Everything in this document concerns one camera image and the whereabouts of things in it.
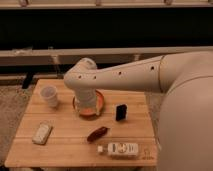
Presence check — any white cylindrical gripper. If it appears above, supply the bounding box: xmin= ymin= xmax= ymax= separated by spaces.
xmin=75 ymin=89 xmax=99 ymax=116

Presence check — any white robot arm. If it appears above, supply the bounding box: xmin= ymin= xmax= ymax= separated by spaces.
xmin=64 ymin=51 xmax=213 ymax=171

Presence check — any orange bowl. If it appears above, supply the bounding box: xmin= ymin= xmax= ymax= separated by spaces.
xmin=73 ymin=89 xmax=104 ymax=117

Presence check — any brown snack bar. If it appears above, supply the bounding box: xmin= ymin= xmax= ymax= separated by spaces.
xmin=87 ymin=127 xmax=108 ymax=143

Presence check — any clear plastic cup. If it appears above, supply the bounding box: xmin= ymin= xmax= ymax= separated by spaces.
xmin=39 ymin=85 xmax=59 ymax=107

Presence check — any black rectangular box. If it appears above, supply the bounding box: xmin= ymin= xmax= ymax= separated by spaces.
xmin=116 ymin=104 xmax=127 ymax=121

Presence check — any wooden table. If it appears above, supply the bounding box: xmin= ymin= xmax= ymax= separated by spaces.
xmin=5 ymin=79 xmax=157 ymax=168

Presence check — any white wrapped packet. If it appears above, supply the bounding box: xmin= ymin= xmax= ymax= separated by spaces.
xmin=32 ymin=123 xmax=53 ymax=145

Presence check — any white plastic bottle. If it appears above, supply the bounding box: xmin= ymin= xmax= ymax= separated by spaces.
xmin=97 ymin=142 xmax=139 ymax=157

